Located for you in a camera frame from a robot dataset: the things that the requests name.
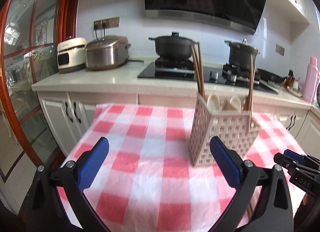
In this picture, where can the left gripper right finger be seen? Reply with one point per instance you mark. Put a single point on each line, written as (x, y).
(273, 210)

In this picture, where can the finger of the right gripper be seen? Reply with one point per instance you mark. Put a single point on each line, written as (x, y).
(284, 161)
(293, 153)

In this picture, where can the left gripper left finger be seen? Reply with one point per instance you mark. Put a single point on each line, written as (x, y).
(45, 211)

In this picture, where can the white ceramic spoon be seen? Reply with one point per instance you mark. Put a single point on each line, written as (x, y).
(213, 102)
(233, 104)

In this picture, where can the right hand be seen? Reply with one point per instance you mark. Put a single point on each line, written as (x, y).
(307, 215)

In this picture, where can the small plate with food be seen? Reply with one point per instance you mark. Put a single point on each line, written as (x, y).
(294, 92)

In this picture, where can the white perforated utensil basket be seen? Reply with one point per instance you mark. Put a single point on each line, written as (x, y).
(237, 130)

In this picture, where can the condiment bottles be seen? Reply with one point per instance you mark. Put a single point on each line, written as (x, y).
(291, 82)

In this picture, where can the pink thermos bottle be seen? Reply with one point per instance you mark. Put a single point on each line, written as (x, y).
(311, 80)

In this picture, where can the black wok pan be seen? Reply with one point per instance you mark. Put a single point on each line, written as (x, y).
(270, 77)

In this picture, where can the white lower cabinets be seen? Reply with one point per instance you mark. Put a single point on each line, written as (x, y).
(69, 115)

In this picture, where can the pink checkered tablecloth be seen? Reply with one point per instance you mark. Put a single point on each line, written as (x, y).
(147, 181)

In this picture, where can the tall black stock pot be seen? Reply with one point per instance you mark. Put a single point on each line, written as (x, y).
(241, 54)

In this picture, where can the black gas stove top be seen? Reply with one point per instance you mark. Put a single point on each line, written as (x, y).
(211, 75)

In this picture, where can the white stone countertop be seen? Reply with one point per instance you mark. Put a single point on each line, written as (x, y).
(121, 85)

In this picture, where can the white upper cabinet right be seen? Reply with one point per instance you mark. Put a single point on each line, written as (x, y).
(294, 11)

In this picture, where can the white small oven appliance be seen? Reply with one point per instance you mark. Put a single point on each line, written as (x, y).
(71, 55)

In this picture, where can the black casserole pot with lid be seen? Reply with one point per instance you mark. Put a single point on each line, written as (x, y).
(173, 46)

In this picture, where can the silver rice cooker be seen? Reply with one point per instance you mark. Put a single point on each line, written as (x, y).
(108, 52)

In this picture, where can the red wooden glass door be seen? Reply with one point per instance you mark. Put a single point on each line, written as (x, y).
(30, 33)

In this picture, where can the gold wall switch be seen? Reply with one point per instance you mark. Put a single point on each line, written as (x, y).
(280, 50)

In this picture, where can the gold wall socket panel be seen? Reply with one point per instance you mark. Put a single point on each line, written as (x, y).
(106, 23)

